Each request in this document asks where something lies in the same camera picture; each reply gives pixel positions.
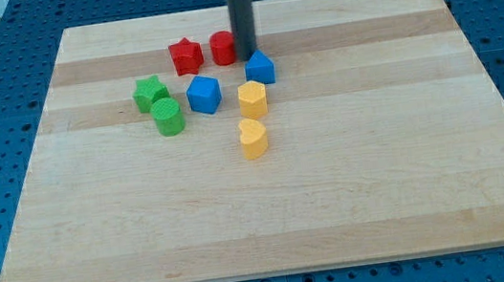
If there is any blue cube block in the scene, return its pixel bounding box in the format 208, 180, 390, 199
186, 76, 222, 115

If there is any yellow heart block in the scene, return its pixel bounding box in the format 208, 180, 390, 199
238, 118, 269, 161

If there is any yellow hexagon block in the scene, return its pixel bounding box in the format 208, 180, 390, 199
237, 80, 269, 119

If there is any blue triangular prism block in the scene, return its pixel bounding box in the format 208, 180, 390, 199
244, 50, 276, 84

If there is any green cylinder block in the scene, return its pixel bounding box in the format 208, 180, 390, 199
150, 98, 186, 137

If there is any red cylinder block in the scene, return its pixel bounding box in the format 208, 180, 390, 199
208, 31, 237, 66

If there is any red star block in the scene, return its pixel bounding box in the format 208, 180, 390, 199
168, 37, 204, 76

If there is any green star block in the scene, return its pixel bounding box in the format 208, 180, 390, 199
133, 75, 169, 114

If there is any wooden board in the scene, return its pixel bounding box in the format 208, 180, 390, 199
0, 0, 504, 282

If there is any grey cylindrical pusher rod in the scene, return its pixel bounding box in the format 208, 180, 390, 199
226, 0, 257, 61

